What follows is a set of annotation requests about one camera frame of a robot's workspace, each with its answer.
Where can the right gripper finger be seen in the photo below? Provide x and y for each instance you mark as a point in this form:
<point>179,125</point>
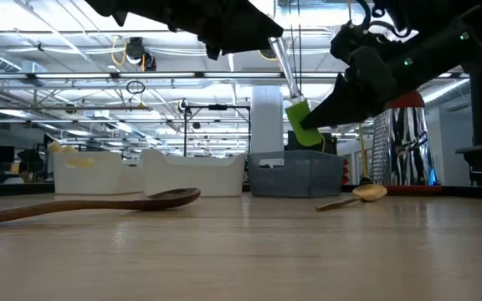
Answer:
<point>337,96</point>
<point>354,110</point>

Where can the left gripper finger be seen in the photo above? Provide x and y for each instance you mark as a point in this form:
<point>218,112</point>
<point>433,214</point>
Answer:
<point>245,18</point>
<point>228,39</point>

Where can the green silicone spatula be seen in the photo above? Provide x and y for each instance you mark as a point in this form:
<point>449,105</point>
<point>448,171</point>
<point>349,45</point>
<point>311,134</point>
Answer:
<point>307,137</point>

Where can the light wooden spoon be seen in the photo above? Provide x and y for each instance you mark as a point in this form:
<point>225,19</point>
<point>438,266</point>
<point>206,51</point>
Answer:
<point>368,193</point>

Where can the dark wooden spoon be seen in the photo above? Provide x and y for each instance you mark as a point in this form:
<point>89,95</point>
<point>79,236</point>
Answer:
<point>174,197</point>

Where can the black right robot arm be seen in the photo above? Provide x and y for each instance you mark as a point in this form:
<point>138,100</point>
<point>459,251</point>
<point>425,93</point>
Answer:
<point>454,42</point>

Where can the red background object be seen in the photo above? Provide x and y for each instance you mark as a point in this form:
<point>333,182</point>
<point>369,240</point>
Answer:
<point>345,171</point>

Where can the black background box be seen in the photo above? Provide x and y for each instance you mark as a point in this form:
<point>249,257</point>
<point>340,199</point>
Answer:
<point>295,148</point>

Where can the white building pillar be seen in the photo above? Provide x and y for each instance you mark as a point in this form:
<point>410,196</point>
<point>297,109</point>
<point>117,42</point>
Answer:
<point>266,121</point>

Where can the grey translucent plastic bin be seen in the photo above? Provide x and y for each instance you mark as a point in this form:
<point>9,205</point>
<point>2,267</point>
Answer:
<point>295,175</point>

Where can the black monitor stand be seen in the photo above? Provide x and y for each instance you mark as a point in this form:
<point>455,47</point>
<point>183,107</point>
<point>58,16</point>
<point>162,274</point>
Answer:
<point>480,113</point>

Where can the white plastic bin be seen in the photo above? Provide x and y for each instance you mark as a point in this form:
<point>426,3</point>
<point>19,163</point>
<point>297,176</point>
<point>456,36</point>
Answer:
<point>98,180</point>
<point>195,180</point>

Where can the black gantry frame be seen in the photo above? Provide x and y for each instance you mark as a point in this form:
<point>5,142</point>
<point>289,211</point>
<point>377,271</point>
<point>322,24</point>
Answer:
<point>218,107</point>

